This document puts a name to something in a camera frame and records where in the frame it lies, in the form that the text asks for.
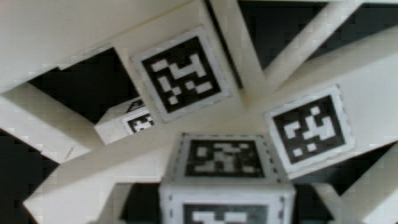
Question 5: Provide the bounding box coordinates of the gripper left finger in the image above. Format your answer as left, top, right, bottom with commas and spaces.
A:
88, 183, 132, 224

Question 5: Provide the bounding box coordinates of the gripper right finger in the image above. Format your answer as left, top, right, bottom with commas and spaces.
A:
311, 183, 351, 224

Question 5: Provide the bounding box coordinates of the white chair leg block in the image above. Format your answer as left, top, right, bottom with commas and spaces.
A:
95, 98, 155, 144

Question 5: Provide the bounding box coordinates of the white tagged cube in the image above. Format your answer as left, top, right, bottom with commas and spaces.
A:
160, 134, 295, 224

